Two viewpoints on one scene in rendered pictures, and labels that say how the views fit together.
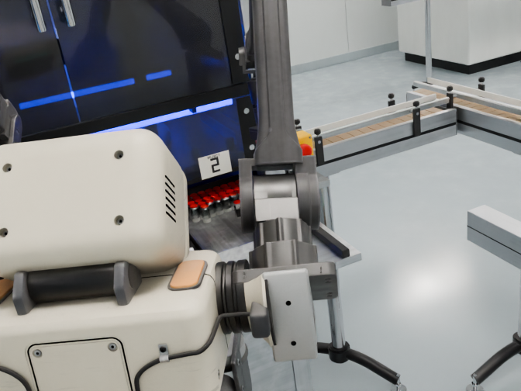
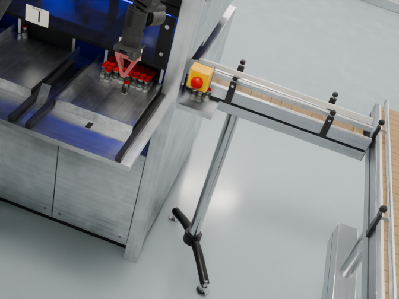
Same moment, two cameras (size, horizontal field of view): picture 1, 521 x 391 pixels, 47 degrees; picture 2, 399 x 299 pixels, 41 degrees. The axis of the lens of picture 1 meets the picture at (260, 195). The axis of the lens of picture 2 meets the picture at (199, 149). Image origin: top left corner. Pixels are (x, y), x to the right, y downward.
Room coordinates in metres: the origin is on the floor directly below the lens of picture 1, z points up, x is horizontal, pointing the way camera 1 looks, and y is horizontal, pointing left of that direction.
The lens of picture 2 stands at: (0.18, -0.87, 1.88)
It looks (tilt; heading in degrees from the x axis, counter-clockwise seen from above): 37 degrees down; 26
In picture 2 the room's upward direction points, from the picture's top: 17 degrees clockwise
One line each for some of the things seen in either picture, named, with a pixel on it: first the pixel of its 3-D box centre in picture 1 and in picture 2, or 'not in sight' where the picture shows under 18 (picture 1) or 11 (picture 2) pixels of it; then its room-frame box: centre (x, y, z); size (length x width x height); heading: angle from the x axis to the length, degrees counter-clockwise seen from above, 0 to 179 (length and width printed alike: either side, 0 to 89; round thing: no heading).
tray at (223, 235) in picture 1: (235, 219); (114, 91); (1.38, 0.07, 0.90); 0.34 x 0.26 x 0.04; 20
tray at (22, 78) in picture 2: not in sight; (21, 57); (1.26, 0.39, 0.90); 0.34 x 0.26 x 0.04; 20
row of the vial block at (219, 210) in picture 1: (222, 204); (124, 78); (1.46, 0.10, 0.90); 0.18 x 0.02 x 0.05; 111
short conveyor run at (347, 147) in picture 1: (357, 133); (279, 102); (1.81, -0.34, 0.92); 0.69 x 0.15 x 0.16; 110
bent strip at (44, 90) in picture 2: not in sight; (35, 102); (1.11, 0.16, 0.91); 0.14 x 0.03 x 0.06; 21
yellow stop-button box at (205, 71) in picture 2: (296, 146); (200, 76); (1.57, -0.12, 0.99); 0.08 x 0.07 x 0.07; 20
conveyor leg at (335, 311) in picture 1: (331, 271); (211, 181); (1.76, -0.20, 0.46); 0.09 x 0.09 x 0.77; 20
